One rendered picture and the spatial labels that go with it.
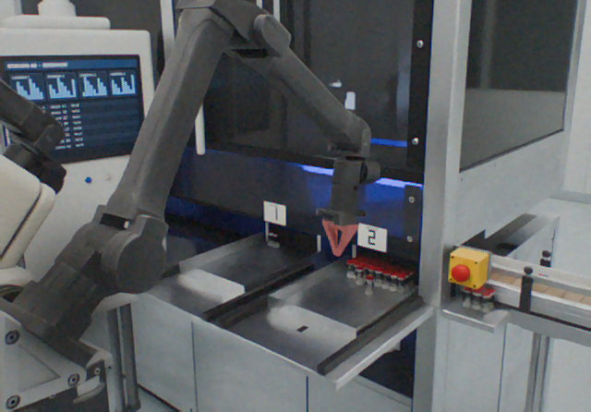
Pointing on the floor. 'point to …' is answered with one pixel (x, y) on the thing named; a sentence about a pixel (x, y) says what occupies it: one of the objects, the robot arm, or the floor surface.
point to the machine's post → (441, 178)
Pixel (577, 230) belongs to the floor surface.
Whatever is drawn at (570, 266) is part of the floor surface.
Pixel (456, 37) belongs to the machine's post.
